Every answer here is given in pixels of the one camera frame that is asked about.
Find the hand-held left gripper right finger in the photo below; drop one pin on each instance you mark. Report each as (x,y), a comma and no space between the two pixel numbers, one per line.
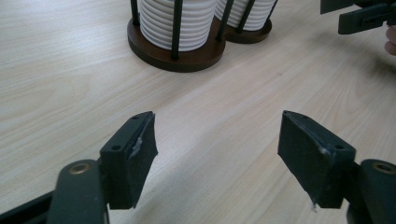
(314,161)

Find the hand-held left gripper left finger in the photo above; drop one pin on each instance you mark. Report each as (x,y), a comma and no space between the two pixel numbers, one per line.
(129,168)

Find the dark wooden cup holder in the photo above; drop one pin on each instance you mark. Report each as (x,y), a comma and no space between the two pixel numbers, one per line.
(186,62)

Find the stack of white paper cups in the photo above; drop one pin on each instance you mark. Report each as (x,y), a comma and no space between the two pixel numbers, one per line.
(162,28)
(249,18)

